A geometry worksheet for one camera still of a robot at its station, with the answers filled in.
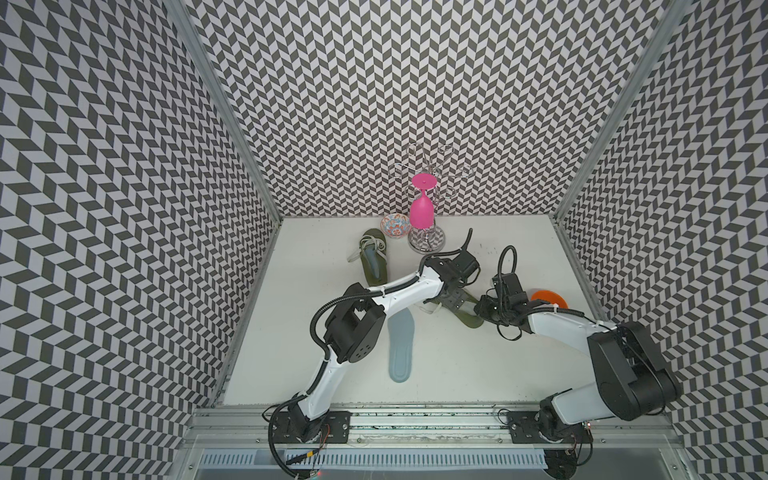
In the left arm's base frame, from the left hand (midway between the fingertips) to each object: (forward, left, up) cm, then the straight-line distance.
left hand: (441, 292), depth 91 cm
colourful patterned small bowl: (+32, +14, -4) cm, 35 cm away
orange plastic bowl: (-1, -34, -1) cm, 34 cm away
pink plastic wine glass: (+19, +6, +16) cm, 26 cm away
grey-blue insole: (-10, +12, -4) cm, 16 cm away
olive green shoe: (+16, +22, +1) cm, 28 cm away
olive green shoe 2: (-6, -8, -3) cm, 10 cm away
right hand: (-5, -12, -5) cm, 13 cm away
